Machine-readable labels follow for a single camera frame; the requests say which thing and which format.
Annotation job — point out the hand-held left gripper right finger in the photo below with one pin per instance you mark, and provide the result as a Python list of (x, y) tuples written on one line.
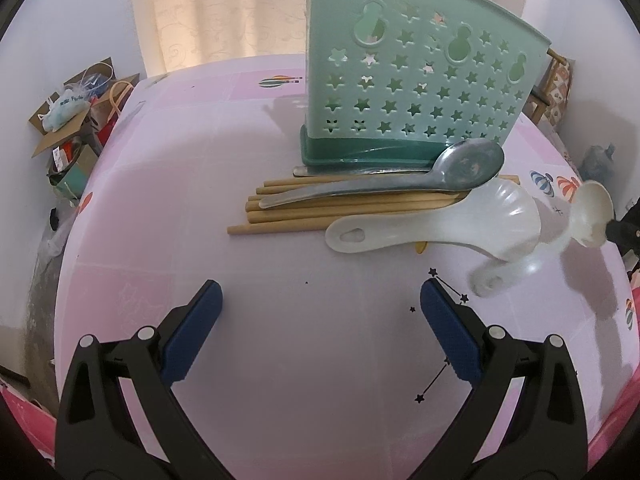
[(450, 330)]

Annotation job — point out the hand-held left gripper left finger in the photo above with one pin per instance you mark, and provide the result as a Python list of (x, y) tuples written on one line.
[(200, 330)]

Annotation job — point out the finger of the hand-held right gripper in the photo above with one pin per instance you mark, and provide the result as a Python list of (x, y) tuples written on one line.
[(625, 235)]

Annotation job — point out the white plastic ladle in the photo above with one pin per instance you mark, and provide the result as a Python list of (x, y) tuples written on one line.
[(595, 210)]

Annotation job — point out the white scalloped rice paddle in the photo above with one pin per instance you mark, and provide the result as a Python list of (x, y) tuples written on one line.
[(500, 220)]

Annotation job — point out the bundle of wooden chopsticks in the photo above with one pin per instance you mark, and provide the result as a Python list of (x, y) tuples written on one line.
[(280, 215)]

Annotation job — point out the green star-cutout utensil holder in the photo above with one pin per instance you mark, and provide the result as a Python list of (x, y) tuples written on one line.
[(340, 20)]

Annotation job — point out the floral printed sheet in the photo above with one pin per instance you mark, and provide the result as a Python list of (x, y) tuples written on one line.
[(560, 92)]

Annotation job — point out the wooden chair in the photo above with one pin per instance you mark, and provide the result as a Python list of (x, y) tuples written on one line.
[(540, 95)]

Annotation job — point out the pink printed clothing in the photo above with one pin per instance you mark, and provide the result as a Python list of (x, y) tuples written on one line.
[(25, 425)]

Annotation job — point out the cardboard box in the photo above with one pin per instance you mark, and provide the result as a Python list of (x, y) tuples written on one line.
[(55, 137)]

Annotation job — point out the light blue plastic bag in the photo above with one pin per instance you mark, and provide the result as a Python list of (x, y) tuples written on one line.
[(62, 107)]

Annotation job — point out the clear bag with blue contents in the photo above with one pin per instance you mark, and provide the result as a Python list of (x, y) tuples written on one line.
[(95, 80)]

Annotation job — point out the cream patterned curtain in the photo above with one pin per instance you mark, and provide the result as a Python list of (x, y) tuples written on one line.
[(225, 10)]

